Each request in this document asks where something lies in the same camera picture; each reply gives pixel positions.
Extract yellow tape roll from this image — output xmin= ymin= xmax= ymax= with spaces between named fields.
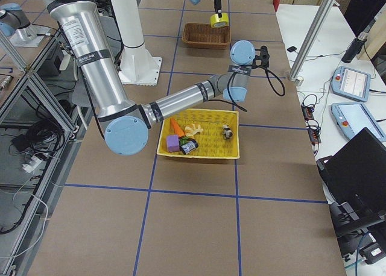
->
xmin=210 ymin=13 xmax=229 ymax=28

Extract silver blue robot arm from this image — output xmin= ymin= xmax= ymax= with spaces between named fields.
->
xmin=44 ymin=0 xmax=256 ymax=155

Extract yellow plastic basket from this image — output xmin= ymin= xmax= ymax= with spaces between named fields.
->
xmin=157 ymin=108 xmax=239 ymax=160

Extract brown wicker basket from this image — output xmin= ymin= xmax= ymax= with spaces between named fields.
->
xmin=182 ymin=23 xmax=231 ymax=50

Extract green black toy can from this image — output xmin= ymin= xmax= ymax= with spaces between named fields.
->
xmin=180 ymin=139 xmax=198 ymax=155

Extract orange toy carrot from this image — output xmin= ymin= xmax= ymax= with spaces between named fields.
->
xmin=169 ymin=118 xmax=185 ymax=137

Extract purple block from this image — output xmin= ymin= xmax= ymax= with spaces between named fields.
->
xmin=166 ymin=134 xmax=180 ymax=152

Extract small cow figurine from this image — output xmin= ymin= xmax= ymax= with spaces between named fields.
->
xmin=222 ymin=125 xmax=233 ymax=139

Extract orange black power strip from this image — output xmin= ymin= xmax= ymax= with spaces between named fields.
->
xmin=301 ymin=104 xmax=321 ymax=145

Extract small black phone device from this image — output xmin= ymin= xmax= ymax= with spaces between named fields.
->
xmin=287 ymin=46 xmax=297 ymax=52

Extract lower teach pendant tablet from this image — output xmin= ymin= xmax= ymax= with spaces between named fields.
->
xmin=331 ymin=102 xmax=385 ymax=142

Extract teach pendant tablet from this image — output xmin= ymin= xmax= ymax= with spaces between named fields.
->
xmin=331 ymin=66 xmax=372 ymax=102
xmin=331 ymin=102 xmax=385 ymax=142

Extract upper teach pendant tablet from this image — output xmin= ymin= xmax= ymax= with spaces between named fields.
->
xmin=331 ymin=66 xmax=372 ymax=102

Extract black laptop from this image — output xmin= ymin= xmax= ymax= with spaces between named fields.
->
xmin=317 ymin=128 xmax=385 ymax=212

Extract black bottle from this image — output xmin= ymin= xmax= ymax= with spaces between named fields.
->
xmin=341 ymin=31 xmax=368 ymax=63

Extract standing person dark clothes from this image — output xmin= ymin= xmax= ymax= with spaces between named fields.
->
xmin=344 ymin=0 xmax=385 ymax=36

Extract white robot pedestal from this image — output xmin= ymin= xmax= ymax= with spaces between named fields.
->
xmin=111 ymin=0 xmax=162 ymax=86

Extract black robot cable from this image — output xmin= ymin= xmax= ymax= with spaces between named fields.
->
xmin=207 ymin=58 xmax=285 ymax=113

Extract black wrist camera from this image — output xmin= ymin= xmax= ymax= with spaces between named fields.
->
xmin=255 ymin=45 xmax=270 ymax=68

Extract aluminium frame post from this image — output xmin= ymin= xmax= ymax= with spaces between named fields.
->
xmin=288 ymin=0 xmax=336 ymax=87

